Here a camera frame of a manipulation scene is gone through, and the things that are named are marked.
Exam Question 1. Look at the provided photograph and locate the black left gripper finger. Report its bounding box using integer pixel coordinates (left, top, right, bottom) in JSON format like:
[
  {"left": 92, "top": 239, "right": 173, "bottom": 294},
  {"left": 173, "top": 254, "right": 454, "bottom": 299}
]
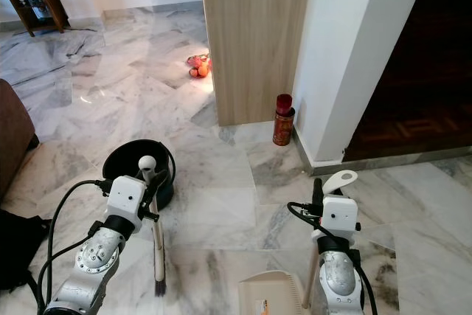
[{"left": 143, "top": 169, "right": 170, "bottom": 202}]

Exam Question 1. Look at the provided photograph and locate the broom with white knob handle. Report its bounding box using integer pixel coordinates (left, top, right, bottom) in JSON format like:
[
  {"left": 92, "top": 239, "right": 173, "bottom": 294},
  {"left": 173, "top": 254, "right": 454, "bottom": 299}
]
[{"left": 139, "top": 154, "right": 167, "bottom": 298}]

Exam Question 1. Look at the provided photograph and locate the beige long-handled dustpan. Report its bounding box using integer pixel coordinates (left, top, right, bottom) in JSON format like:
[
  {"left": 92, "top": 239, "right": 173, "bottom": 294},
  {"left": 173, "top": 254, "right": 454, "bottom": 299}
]
[{"left": 237, "top": 170, "right": 360, "bottom": 315}]

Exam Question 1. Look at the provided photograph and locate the black round bin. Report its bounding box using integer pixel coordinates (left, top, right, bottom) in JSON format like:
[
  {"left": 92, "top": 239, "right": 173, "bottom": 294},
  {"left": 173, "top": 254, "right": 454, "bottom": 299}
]
[{"left": 102, "top": 139, "right": 178, "bottom": 210}]

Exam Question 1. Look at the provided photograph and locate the red cylindrical canister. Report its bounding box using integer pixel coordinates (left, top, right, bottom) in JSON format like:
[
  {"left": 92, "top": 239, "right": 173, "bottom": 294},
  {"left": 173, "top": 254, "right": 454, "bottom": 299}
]
[{"left": 272, "top": 94, "right": 296, "bottom": 147}]

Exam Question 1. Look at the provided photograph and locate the black bag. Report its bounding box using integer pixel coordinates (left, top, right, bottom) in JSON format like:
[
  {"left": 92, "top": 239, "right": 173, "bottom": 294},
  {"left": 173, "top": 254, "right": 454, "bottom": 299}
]
[{"left": 0, "top": 209, "right": 55, "bottom": 295}]

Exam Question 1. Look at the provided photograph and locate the dark wooden staircase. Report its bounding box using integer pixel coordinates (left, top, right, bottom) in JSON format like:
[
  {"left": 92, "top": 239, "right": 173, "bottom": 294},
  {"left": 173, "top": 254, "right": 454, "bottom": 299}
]
[{"left": 342, "top": 0, "right": 472, "bottom": 163}]

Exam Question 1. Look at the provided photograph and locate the brown sofa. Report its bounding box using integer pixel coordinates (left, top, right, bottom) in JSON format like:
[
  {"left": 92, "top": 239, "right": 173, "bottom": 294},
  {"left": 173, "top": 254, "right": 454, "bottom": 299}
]
[{"left": 0, "top": 77, "right": 39, "bottom": 199}]

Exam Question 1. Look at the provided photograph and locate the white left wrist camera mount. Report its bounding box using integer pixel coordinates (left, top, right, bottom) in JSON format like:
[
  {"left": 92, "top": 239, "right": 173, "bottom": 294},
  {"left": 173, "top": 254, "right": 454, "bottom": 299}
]
[{"left": 105, "top": 176, "right": 148, "bottom": 220}]

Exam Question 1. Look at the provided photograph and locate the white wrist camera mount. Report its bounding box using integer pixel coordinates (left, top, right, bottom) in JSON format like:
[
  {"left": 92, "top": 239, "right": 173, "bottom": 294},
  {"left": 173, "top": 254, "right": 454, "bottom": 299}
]
[
  {"left": 105, "top": 176, "right": 148, "bottom": 220},
  {"left": 320, "top": 195, "right": 361, "bottom": 239}
]

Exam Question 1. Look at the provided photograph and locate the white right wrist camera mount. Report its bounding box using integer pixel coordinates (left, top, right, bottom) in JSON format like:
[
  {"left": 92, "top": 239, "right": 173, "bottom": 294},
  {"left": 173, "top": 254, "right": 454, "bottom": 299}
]
[{"left": 320, "top": 195, "right": 361, "bottom": 239}]

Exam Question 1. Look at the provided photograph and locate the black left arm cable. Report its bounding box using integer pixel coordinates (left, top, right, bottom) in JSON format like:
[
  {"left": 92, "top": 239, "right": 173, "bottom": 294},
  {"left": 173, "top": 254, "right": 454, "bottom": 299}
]
[{"left": 35, "top": 179, "right": 111, "bottom": 315}]

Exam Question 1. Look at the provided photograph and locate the light wooden wall panel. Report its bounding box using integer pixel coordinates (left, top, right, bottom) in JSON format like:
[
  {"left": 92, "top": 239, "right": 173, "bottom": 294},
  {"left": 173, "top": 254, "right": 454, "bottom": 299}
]
[{"left": 198, "top": 0, "right": 315, "bottom": 128}]

